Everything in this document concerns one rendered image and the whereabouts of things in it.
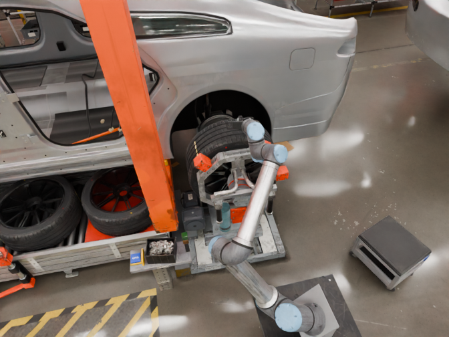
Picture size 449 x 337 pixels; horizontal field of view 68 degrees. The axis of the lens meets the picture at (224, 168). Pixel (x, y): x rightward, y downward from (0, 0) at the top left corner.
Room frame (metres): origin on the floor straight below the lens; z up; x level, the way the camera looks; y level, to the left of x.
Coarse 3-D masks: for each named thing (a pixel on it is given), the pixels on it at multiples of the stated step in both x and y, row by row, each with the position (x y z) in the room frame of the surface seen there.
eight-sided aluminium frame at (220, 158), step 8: (224, 152) 1.54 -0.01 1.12; (232, 152) 1.54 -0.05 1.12; (240, 152) 1.56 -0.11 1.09; (248, 152) 1.53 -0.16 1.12; (216, 160) 1.49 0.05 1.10; (224, 160) 1.48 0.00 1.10; (232, 160) 1.49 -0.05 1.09; (200, 176) 1.47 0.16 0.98; (200, 184) 1.46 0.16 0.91; (200, 192) 1.46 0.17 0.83; (200, 200) 1.46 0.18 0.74; (208, 200) 1.47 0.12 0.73; (232, 200) 1.54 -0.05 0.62; (232, 208) 1.49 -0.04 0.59
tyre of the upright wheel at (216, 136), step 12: (228, 120) 1.79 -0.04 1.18; (204, 132) 1.74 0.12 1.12; (216, 132) 1.68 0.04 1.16; (228, 132) 1.66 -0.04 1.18; (240, 132) 1.66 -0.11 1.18; (264, 132) 1.76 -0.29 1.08; (192, 144) 1.71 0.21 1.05; (204, 144) 1.62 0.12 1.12; (216, 144) 1.58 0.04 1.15; (228, 144) 1.58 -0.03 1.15; (240, 144) 1.59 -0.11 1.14; (192, 156) 1.61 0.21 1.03; (192, 168) 1.54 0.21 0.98; (192, 180) 1.54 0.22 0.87
